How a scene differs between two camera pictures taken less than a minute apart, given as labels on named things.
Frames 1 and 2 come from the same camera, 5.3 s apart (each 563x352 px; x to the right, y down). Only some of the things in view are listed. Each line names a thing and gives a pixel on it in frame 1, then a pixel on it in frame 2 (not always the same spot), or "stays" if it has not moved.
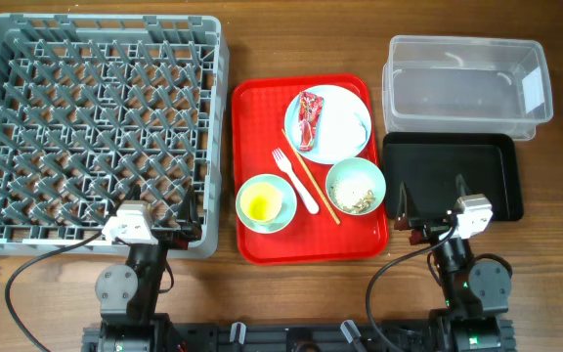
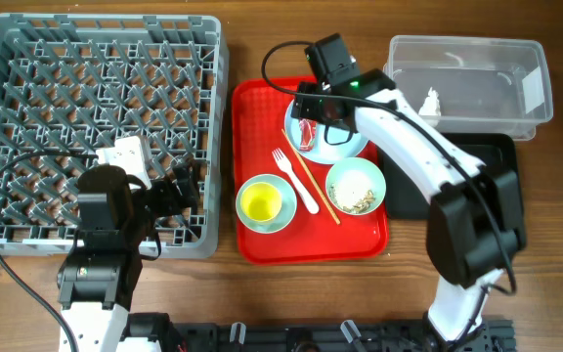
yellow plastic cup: x=261 y=201 stays
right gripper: x=429 y=230 to x=305 y=109
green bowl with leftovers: x=355 y=186 stays
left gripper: x=189 y=226 to x=172 y=203
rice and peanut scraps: x=361 y=205 stays
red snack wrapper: x=310 y=108 stays
